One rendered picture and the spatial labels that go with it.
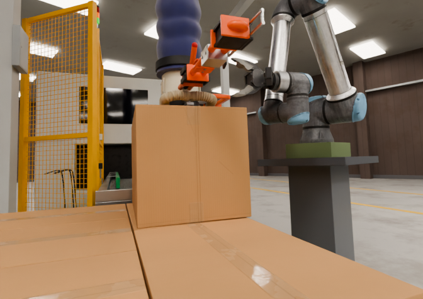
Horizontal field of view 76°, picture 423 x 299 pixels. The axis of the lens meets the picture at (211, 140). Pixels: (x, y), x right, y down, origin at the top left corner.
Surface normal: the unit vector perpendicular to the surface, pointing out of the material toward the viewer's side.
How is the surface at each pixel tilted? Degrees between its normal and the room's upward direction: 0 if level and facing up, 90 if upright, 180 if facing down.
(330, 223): 90
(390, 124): 90
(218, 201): 90
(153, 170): 90
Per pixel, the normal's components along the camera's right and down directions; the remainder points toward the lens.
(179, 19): 0.05, -0.40
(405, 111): -0.73, -0.03
